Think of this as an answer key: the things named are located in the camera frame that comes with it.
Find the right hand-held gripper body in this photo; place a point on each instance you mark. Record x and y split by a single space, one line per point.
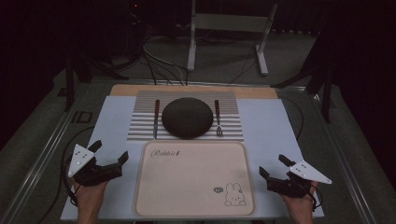
306 172

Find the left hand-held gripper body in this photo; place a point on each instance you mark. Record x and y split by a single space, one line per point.
80 159

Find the person's right hand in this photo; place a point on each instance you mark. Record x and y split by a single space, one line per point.
299 205

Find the person's left hand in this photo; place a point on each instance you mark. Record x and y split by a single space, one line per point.
89 196

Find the pale blue table sheet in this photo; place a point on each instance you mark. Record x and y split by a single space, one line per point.
267 130

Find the striped placemat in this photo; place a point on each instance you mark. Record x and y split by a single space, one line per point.
232 124

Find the beige rabbit print mat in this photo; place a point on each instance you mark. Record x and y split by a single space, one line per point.
186 180

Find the black tripod stand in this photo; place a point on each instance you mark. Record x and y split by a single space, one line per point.
325 93
70 81

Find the dark round plate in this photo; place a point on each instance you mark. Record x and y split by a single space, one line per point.
187 117

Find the grey metal stand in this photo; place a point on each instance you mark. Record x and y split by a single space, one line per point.
229 22

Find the aluminium floor rail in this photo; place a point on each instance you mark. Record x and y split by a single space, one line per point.
40 155
345 168

